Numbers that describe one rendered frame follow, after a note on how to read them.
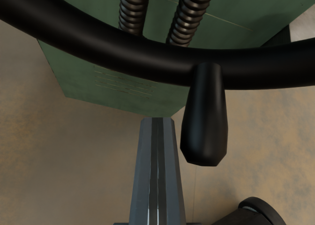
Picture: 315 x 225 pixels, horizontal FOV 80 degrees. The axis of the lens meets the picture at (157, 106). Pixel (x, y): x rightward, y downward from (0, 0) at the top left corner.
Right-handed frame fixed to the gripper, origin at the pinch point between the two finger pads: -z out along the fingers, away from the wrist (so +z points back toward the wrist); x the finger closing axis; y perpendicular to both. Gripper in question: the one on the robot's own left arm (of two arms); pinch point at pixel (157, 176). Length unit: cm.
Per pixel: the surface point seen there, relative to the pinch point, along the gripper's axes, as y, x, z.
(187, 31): 2.3, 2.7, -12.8
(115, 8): 0.3, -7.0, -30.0
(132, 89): -26, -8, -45
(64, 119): -44, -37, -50
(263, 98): -56, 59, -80
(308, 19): -1.1, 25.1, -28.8
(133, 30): 2.1, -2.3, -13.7
